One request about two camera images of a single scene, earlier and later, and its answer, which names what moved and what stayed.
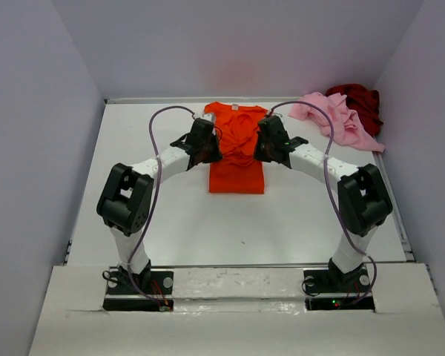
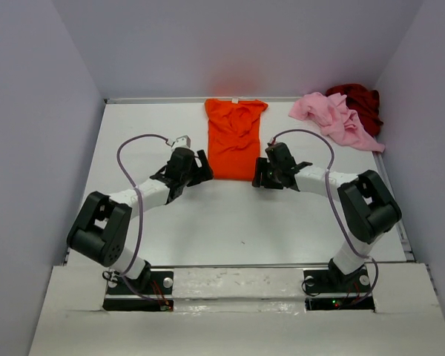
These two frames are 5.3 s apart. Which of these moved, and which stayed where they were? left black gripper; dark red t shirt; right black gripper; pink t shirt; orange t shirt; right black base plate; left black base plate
Moved: left black gripper; orange t shirt; right black gripper
Stayed: pink t shirt; left black base plate; right black base plate; dark red t shirt
